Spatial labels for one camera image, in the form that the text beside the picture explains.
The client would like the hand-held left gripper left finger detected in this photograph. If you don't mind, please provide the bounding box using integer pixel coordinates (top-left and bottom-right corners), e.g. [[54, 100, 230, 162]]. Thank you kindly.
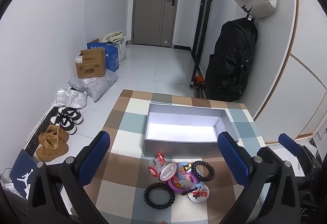
[[27, 131, 111, 224]]

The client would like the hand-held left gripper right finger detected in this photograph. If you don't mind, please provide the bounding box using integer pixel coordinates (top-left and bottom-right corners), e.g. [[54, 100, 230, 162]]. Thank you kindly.
[[217, 131, 302, 224]]

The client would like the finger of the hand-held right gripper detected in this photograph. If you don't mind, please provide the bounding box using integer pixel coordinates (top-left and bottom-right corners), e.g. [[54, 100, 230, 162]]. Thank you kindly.
[[256, 147, 284, 163], [278, 133, 320, 166]]

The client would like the black spiral hair tie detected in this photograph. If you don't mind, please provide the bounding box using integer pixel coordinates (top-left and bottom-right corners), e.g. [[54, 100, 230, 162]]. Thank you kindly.
[[191, 161, 215, 182], [143, 183, 176, 206]]

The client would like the round white red badge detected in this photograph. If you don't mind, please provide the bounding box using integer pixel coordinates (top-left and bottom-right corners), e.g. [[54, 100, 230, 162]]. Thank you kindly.
[[186, 184, 210, 203]]

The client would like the blue hair ring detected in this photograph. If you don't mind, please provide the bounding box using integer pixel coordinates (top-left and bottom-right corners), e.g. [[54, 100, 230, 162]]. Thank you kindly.
[[175, 161, 193, 171]]

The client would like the grey cardboard box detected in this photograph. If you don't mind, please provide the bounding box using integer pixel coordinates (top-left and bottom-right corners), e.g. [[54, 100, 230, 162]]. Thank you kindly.
[[143, 103, 239, 159]]

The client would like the checkered tablecloth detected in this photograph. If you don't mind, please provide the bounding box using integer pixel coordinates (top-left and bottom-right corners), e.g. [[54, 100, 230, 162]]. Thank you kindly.
[[84, 89, 267, 224]]

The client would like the black and white sneaker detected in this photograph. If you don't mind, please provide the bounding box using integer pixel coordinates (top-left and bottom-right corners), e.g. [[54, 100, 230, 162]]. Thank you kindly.
[[57, 107, 84, 125], [50, 115, 77, 135]]

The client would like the tan boot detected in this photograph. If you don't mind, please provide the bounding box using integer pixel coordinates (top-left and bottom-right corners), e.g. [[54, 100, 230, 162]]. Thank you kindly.
[[36, 137, 69, 162], [38, 124, 69, 148]]

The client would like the crinkled silver plastic bag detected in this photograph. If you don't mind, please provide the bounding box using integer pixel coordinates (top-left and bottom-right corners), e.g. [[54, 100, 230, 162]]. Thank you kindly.
[[68, 77, 88, 93], [54, 88, 88, 109]]

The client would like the red cartoon hair clip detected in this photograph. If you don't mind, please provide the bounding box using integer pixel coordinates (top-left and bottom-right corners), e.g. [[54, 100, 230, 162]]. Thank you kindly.
[[148, 152, 167, 178]]

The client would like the small white yellow toy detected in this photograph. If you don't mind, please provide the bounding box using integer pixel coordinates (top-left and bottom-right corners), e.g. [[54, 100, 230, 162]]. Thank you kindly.
[[160, 164, 177, 181]]

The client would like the blue shopping bag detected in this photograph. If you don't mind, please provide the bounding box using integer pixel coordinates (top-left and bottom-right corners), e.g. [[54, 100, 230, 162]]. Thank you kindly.
[[10, 149, 39, 200]]

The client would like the brown cardboard box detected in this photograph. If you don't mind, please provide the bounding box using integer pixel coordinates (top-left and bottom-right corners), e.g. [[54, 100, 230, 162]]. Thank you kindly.
[[75, 48, 107, 79]]

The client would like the black backpack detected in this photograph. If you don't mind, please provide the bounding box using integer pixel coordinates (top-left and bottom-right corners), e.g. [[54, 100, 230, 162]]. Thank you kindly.
[[204, 18, 258, 102]]

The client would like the blue cardboard box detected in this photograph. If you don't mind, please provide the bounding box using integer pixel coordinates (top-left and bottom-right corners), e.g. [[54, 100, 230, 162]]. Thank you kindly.
[[87, 39, 120, 72]]

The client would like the white tote bag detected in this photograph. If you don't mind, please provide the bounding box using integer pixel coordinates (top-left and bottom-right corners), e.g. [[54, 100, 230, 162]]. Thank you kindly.
[[102, 32, 127, 65]]

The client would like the grey door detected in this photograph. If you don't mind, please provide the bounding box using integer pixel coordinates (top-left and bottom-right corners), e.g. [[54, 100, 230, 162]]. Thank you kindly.
[[131, 0, 183, 48]]

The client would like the black metal frame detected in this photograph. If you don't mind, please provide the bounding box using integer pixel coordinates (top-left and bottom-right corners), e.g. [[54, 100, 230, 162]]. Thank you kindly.
[[189, 0, 219, 90]]

